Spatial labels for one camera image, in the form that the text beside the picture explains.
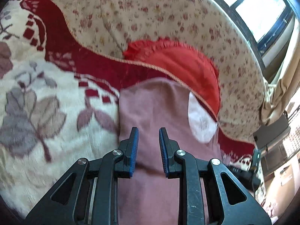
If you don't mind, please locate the pink garment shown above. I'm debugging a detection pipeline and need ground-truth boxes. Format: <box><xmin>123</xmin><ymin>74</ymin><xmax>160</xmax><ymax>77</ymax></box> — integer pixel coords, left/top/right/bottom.
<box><xmin>118</xmin><ymin>78</ymin><xmax>223</xmax><ymax>224</ymax></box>

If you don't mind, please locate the red ruffled pillow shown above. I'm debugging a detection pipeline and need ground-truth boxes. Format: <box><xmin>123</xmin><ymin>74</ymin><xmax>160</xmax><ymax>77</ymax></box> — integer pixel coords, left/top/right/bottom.
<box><xmin>123</xmin><ymin>38</ymin><xmax>221</xmax><ymax>119</ymax></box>

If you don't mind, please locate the cream red leaf blanket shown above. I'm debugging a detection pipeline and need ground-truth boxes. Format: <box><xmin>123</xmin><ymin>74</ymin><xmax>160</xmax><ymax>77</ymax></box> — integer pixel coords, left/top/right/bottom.
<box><xmin>1</xmin><ymin>0</ymin><xmax>255</xmax><ymax>218</ymax></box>

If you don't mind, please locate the window with dark frame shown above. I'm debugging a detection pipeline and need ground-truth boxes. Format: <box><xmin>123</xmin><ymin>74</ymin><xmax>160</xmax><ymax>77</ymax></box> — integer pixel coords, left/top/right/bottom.
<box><xmin>192</xmin><ymin>0</ymin><xmax>300</xmax><ymax>59</ymax></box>

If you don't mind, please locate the floral beige quilt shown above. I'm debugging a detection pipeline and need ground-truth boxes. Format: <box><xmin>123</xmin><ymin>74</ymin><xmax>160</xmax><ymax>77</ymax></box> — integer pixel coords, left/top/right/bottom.
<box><xmin>51</xmin><ymin>0</ymin><xmax>265</xmax><ymax>143</ymax></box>

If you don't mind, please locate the beige curtain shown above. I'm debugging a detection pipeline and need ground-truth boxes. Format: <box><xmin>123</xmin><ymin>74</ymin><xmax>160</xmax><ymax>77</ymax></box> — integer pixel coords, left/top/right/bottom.
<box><xmin>260</xmin><ymin>19</ymin><xmax>300</xmax><ymax>125</ymax></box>

